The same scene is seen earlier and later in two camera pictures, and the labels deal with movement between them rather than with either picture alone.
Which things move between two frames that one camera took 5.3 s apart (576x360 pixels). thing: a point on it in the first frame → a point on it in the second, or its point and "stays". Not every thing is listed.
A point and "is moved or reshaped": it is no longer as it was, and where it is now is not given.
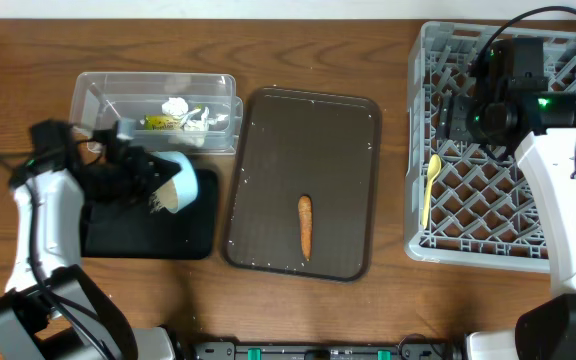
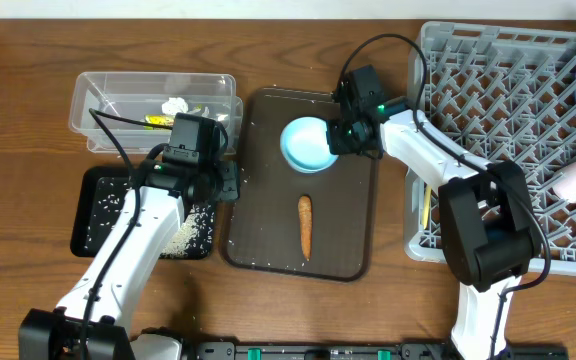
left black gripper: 134,165 → 230,183
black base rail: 325,350 stays
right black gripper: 453,122 → 343,147
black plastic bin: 137,229 stays
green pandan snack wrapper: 154,122 stays
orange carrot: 305,210 stays
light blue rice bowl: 180,190 is moved or reshaped
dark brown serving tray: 296,143 stays
